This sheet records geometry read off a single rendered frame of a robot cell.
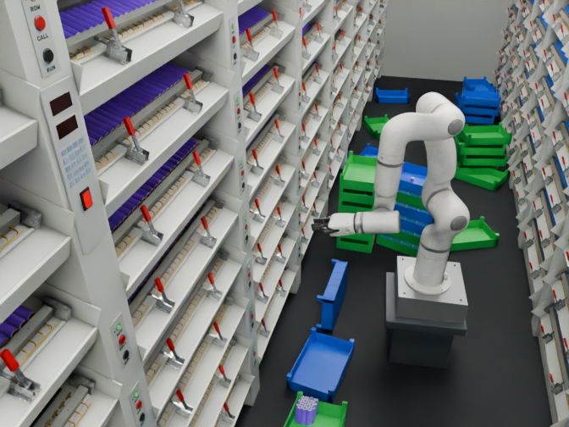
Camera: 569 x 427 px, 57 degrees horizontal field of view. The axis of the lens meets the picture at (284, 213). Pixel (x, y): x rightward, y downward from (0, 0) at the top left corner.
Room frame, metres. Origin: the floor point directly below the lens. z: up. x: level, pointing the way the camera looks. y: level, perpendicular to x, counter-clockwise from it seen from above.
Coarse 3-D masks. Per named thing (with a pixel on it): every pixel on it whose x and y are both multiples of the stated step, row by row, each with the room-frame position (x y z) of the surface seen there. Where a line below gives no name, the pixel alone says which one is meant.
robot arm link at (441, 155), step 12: (432, 96) 1.67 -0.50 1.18; (420, 108) 1.67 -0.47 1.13; (432, 108) 1.61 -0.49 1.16; (432, 144) 1.63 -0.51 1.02; (444, 144) 1.62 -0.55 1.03; (432, 156) 1.62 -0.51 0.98; (444, 156) 1.60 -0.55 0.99; (432, 168) 1.62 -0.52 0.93; (444, 168) 1.60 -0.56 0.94; (432, 180) 1.64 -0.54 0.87; (444, 180) 1.61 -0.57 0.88; (432, 192) 1.68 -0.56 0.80
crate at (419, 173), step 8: (408, 168) 2.57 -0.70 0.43; (416, 168) 2.55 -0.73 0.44; (424, 168) 2.52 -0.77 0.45; (408, 176) 2.51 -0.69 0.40; (416, 176) 2.51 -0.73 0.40; (424, 176) 2.51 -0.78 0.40; (400, 184) 2.39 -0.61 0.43; (408, 184) 2.36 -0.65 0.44; (416, 184) 2.34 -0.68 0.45; (416, 192) 2.34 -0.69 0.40
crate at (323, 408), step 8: (296, 400) 1.33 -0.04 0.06; (320, 408) 1.31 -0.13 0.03; (328, 408) 1.31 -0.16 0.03; (336, 408) 1.30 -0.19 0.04; (344, 408) 1.28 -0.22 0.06; (288, 416) 1.22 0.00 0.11; (320, 416) 1.29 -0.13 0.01; (328, 416) 1.29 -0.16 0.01; (336, 416) 1.29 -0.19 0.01; (344, 416) 1.24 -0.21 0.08; (288, 424) 1.20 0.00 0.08; (296, 424) 1.23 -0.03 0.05; (304, 424) 1.23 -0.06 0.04; (312, 424) 1.23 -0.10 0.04; (320, 424) 1.23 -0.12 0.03; (328, 424) 1.24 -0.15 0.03; (336, 424) 1.24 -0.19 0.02; (344, 424) 1.24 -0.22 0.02
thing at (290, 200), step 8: (288, 192) 2.03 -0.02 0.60; (280, 200) 2.02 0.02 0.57; (288, 200) 2.03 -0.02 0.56; (296, 200) 2.02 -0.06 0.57; (288, 208) 1.98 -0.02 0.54; (288, 216) 1.93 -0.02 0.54; (272, 224) 1.84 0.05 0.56; (264, 232) 1.77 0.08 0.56; (272, 232) 1.79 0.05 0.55; (280, 232) 1.80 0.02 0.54; (272, 240) 1.74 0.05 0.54; (256, 248) 1.66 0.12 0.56; (264, 248) 1.68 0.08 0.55; (272, 248) 1.69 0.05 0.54; (264, 256) 1.63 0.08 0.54; (256, 264) 1.58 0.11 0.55; (256, 272) 1.53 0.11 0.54; (256, 280) 1.44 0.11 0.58
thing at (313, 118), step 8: (320, 96) 2.70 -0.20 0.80; (312, 104) 2.63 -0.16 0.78; (320, 104) 2.70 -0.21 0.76; (328, 104) 2.69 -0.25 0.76; (312, 112) 2.59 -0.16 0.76; (320, 112) 2.62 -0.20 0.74; (304, 120) 2.43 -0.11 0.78; (312, 120) 2.50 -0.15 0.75; (320, 120) 2.53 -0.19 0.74; (304, 128) 2.26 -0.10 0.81; (312, 128) 2.42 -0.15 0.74; (304, 136) 2.27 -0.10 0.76; (312, 136) 2.33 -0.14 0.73; (304, 144) 2.24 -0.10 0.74; (304, 152) 2.18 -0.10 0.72
